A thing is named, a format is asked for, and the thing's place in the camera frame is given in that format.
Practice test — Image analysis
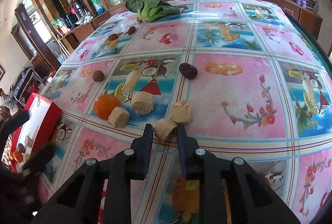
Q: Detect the orange tangerine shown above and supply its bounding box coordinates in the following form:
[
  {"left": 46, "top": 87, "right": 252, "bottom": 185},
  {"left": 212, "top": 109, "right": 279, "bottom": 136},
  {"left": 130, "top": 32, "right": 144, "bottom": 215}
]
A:
[
  {"left": 93, "top": 94, "right": 120, "bottom": 120},
  {"left": 13, "top": 150, "right": 23, "bottom": 163}
]

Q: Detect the brown longan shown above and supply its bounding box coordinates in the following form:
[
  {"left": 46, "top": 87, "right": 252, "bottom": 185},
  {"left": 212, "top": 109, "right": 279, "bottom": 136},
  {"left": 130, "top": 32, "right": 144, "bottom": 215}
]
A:
[
  {"left": 17, "top": 143, "right": 25, "bottom": 154},
  {"left": 92, "top": 70, "right": 105, "bottom": 82}
]

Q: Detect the dark red jujube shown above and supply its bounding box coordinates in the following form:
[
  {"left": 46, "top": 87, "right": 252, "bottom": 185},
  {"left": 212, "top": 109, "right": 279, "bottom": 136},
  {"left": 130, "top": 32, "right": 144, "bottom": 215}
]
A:
[{"left": 179, "top": 63, "right": 198, "bottom": 80}]

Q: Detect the seated person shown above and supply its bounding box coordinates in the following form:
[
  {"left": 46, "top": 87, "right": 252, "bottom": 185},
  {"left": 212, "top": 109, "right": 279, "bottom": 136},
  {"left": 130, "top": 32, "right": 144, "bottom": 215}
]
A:
[{"left": 0, "top": 88, "right": 18, "bottom": 116}]

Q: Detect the red white shallow box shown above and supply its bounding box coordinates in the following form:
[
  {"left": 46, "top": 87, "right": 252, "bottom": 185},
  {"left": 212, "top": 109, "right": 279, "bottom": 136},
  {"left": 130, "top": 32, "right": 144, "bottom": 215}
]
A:
[{"left": 8, "top": 92, "right": 63, "bottom": 174}]

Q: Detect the dark side table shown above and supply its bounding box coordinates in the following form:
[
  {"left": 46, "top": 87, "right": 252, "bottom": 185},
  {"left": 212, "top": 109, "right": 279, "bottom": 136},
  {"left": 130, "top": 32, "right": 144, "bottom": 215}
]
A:
[{"left": 12, "top": 68, "right": 44, "bottom": 106}]

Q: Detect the fruit pattern tablecloth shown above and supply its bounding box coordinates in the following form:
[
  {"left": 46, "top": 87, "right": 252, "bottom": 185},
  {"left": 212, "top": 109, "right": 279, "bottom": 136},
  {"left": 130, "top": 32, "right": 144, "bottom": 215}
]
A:
[{"left": 40, "top": 0, "right": 331, "bottom": 223}]

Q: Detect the black thermos jug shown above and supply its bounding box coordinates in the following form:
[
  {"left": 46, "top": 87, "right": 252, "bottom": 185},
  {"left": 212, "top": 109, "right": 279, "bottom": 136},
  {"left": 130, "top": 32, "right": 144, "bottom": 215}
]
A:
[{"left": 72, "top": 0, "right": 89, "bottom": 23}]

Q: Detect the red jujube far left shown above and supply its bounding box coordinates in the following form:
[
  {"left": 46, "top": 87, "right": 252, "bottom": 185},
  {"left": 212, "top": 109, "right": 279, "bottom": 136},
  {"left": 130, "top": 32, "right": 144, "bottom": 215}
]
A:
[{"left": 107, "top": 33, "right": 118, "bottom": 41}]

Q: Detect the green water bottle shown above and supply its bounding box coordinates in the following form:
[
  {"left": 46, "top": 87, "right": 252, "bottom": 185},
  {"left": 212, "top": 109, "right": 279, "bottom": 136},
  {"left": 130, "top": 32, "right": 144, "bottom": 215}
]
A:
[{"left": 91, "top": 0, "right": 106, "bottom": 14}]

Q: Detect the red jujube near cabbage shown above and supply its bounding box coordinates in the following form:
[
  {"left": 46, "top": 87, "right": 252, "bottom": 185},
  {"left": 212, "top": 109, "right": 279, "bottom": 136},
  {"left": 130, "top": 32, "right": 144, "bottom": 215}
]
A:
[{"left": 127, "top": 26, "right": 136, "bottom": 35}]

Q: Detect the green bok choy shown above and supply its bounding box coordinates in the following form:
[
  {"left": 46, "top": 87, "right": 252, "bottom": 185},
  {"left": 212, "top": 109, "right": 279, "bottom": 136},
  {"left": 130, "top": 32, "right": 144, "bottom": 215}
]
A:
[{"left": 125, "top": 0, "right": 179, "bottom": 22}]

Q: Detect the wooden low cabinet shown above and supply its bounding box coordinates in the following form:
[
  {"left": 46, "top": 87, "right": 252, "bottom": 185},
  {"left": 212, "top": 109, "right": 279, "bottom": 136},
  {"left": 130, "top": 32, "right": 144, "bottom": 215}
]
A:
[{"left": 57, "top": 0, "right": 322, "bottom": 53}]

